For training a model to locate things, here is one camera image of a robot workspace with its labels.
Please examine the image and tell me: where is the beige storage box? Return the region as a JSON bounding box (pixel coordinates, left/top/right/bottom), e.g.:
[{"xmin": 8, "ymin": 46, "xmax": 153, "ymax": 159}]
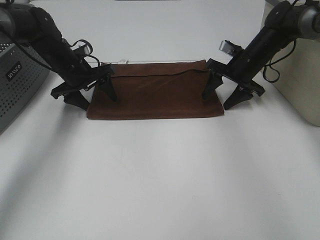
[{"xmin": 261, "ymin": 11, "xmax": 320, "ymax": 127}]

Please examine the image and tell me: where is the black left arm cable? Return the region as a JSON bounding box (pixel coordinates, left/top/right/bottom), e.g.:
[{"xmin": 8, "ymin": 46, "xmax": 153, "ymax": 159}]
[{"xmin": 0, "ymin": 24, "xmax": 106, "ymax": 73}]

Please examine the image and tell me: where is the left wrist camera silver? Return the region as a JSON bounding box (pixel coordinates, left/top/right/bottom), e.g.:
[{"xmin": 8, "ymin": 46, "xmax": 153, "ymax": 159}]
[{"xmin": 72, "ymin": 39, "xmax": 93, "ymax": 56}]

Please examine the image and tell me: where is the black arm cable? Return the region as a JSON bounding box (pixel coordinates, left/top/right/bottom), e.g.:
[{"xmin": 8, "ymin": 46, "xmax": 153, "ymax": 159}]
[
  {"xmin": 0, "ymin": 24, "xmax": 106, "ymax": 73},
  {"xmin": 261, "ymin": 37, "xmax": 297, "ymax": 83}
]

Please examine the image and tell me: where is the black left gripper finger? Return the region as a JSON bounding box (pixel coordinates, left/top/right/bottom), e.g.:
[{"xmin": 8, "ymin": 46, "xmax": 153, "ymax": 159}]
[
  {"xmin": 63, "ymin": 91, "xmax": 90, "ymax": 110},
  {"xmin": 99, "ymin": 74, "xmax": 117, "ymax": 102}
]

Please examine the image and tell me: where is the grey perforated plastic basket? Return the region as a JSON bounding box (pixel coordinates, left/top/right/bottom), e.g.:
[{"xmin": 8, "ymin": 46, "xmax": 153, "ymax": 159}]
[{"xmin": 0, "ymin": 43, "xmax": 49, "ymax": 132}]

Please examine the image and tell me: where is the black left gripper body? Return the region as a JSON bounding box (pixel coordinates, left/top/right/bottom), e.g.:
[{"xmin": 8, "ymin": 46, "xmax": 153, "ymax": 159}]
[{"xmin": 50, "ymin": 63, "xmax": 112, "ymax": 99}]

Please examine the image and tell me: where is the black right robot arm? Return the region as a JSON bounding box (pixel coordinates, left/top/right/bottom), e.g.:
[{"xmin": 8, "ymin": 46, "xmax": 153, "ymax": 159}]
[{"xmin": 202, "ymin": 0, "xmax": 320, "ymax": 110}]

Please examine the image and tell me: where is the brown towel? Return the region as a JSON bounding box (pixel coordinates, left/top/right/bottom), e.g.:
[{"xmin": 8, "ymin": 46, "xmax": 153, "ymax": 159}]
[{"xmin": 86, "ymin": 60, "xmax": 225, "ymax": 120}]

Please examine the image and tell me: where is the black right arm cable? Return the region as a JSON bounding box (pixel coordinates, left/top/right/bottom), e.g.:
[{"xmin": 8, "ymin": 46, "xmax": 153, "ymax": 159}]
[{"xmin": 261, "ymin": 37, "xmax": 297, "ymax": 83}]

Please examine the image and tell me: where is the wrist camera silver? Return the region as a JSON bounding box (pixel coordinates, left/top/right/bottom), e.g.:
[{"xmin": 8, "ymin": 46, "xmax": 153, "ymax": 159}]
[
  {"xmin": 219, "ymin": 40, "xmax": 243, "ymax": 57},
  {"xmin": 72, "ymin": 39, "xmax": 93, "ymax": 56}
]

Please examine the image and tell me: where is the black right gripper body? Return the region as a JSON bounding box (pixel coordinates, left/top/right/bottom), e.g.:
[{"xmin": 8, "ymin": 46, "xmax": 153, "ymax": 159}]
[{"xmin": 206, "ymin": 53, "xmax": 265, "ymax": 96}]

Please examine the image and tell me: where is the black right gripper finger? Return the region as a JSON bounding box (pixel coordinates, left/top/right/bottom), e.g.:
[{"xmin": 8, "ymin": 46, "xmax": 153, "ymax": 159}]
[
  {"xmin": 201, "ymin": 71, "xmax": 223, "ymax": 100},
  {"xmin": 223, "ymin": 86, "xmax": 253, "ymax": 110}
]

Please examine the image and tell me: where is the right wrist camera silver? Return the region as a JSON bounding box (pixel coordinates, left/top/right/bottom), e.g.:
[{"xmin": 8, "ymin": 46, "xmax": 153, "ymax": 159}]
[{"xmin": 219, "ymin": 40, "xmax": 243, "ymax": 57}]

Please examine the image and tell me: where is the white towel label tag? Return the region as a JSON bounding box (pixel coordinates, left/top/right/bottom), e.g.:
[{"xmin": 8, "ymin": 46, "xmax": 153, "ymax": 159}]
[{"xmin": 118, "ymin": 59, "xmax": 129, "ymax": 64}]

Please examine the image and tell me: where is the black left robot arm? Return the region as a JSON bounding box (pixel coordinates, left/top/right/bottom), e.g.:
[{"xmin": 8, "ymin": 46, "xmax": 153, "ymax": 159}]
[{"xmin": 0, "ymin": 0, "xmax": 117, "ymax": 110}]

